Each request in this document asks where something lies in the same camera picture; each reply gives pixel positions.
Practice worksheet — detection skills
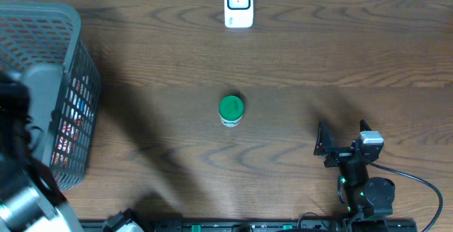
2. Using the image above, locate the green lid white jar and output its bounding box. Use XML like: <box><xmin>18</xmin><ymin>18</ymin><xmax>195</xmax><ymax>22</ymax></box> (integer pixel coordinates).
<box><xmin>219</xmin><ymin>95</ymin><xmax>244</xmax><ymax>127</ymax></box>

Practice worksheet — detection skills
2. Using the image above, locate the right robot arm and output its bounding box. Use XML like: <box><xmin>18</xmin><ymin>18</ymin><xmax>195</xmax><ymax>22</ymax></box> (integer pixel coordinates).
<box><xmin>314</xmin><ymin>120</ymin><xmax>395</xmax><ymax>231</ymax></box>

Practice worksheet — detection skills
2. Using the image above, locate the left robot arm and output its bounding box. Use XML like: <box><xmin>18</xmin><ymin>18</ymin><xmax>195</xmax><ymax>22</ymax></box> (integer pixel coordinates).
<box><xmin>1</xmin><ymin>72</ymin><xmax>83</xmax><ymax>231</ymax></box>

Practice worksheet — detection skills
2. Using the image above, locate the white barcode scanner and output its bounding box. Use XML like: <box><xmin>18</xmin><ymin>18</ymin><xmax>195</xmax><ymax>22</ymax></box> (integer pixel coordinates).
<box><xmin>224</xmin><ymin>0</ymin><xmax>254</xmax><ymax>28</ymax></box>

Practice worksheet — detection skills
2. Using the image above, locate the grey plastic mesh basket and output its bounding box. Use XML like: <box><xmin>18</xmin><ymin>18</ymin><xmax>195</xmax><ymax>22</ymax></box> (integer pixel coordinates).
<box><xmin>1</xmin><ymin>1</ymin><xmax>101</xmax><ymax>190</ymax></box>

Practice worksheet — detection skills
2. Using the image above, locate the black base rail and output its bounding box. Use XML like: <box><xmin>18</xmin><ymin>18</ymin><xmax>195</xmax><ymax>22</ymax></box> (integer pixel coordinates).
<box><xmin>79</xmin><ymin>219</ymin><xmax>418</xmax><ymax>232</ymax></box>

